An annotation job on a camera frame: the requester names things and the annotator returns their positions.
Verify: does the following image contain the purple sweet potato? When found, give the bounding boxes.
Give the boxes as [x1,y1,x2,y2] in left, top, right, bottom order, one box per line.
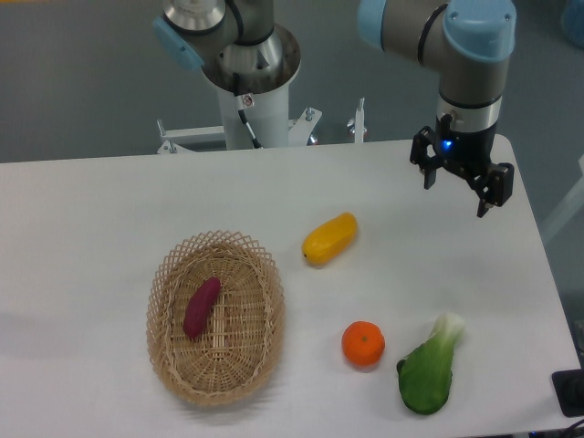
[182,276,221,339]

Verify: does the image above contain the woven wicker basket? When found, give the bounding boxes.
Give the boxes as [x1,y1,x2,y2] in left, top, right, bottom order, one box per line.
[146,231,285,407]

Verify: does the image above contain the blue object top right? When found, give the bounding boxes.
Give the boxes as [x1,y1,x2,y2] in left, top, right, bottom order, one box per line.
[560,0,584,48]

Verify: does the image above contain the white furniture leg right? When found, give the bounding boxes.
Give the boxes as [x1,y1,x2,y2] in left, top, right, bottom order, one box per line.
[541,156,584,245]

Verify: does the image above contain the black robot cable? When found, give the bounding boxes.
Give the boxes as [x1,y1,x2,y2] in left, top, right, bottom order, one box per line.
[232,72,264,151]

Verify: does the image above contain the white table clamp post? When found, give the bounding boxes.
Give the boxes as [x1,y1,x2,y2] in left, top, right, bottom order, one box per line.
[347,97,368,143]

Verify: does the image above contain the green bok choy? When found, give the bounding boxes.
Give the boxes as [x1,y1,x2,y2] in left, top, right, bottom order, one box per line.
[396,313,465,415]

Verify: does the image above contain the black device at table edge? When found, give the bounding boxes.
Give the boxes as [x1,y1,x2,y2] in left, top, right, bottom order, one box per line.
[551,369,583,418]

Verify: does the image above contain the orange tangerine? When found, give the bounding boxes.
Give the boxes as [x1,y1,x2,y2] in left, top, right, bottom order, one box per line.
[341,321,385,367]

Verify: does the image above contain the yellow mango-shaped fruit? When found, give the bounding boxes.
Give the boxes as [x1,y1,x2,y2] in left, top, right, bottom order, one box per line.
[301,212,358,266]

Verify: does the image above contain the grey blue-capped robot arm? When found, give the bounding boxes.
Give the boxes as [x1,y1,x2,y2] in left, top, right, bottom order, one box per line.
[152,1,516,215]

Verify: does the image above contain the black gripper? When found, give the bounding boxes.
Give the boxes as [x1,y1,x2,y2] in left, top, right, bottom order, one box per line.
[410,115,515,218]

